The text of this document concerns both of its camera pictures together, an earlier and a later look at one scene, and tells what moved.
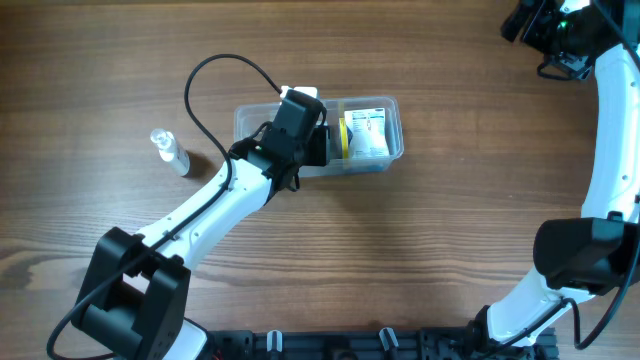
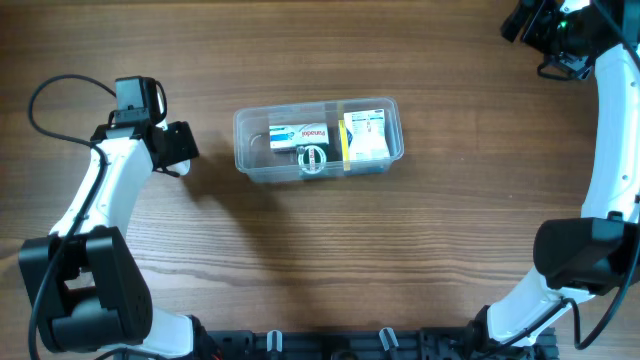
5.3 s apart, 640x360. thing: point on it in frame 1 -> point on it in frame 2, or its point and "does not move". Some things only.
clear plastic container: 365,132 does not move
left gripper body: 319,144 -> 180,142
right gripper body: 554,34 does not move
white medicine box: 369,133 does not move
